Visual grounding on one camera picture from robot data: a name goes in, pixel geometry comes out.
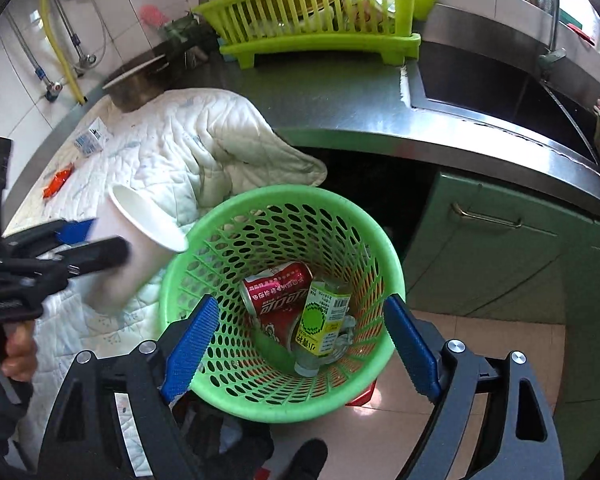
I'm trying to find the person's dark trouser leg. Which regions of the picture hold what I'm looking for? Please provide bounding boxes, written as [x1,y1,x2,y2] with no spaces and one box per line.
[175,400,281,480]

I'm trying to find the green dish rack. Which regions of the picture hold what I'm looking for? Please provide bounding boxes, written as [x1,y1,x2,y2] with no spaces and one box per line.
[192,0,441,71]

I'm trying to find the pink brush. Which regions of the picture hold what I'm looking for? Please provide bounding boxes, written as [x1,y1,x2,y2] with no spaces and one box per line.
[140,5,173,28]

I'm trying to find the steel sink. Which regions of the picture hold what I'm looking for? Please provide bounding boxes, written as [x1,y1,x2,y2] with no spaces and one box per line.
[410,40,600,166]

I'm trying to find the person's black shoe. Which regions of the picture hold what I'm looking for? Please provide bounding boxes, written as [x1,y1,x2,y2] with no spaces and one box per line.
[285,439,329,480]

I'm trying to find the green plastic basket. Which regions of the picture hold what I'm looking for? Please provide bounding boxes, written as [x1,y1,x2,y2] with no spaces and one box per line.
[158,185,407,423]

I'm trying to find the person's left hand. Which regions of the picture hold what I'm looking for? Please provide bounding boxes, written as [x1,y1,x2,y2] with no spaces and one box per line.
[0,322,39,382]

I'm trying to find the green cabinet door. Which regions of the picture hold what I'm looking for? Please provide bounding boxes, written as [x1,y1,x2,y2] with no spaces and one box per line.
[405,170,600,461]

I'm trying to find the red plastic stool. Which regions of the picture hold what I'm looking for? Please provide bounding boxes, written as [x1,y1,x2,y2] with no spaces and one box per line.
[345,379,379,407]

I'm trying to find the yellow gas hose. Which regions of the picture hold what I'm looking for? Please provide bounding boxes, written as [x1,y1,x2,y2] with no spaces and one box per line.
[37,0,88,106]

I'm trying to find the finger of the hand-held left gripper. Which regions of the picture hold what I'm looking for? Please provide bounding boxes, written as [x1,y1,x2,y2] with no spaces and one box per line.
[2,217,98,262]
[0,236,131,289]

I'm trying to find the metal pot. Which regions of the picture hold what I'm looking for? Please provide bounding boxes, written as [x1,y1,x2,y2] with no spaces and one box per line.
[102,42,206,113]

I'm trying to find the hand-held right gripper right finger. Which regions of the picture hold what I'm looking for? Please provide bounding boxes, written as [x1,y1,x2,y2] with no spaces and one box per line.
[382,294,566,480]

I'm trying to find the white quilted mat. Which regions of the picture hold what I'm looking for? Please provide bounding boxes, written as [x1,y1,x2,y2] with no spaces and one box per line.
[10,87,328,461]

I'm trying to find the white flattened carton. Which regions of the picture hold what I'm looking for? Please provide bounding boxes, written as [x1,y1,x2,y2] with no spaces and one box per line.
[74,117,112,158]

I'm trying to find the dark green utensil holder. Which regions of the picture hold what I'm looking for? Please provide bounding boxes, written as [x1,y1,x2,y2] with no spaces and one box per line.
[162,15,216,51]

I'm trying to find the person's left forearm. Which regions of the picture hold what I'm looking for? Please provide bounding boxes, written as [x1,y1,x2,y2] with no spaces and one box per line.
[0,355,35,466]

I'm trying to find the metal faucet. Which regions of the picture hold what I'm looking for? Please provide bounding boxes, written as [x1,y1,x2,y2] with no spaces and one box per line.
[537,0,593,73]

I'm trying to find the orange snack wrapper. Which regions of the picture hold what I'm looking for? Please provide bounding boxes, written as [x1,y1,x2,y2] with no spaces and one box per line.
[42,169,76,198]

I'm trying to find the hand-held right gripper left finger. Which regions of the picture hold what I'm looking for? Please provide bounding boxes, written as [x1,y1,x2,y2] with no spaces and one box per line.
[39,294,221,480]

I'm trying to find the bottle with yellow-green label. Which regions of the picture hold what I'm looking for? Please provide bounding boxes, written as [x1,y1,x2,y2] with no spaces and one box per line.
[292,280,353,378]

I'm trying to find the red soda can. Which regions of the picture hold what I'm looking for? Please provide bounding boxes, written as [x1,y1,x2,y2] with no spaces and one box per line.
[240,261,315,318]

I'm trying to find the white paper cup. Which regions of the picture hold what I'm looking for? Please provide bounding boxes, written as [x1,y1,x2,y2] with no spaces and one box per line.
[82,184,190,317]

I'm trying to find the steel braided hose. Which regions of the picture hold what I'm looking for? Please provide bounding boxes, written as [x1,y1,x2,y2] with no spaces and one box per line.
[2,10,63,103]
[50,0,98,78]

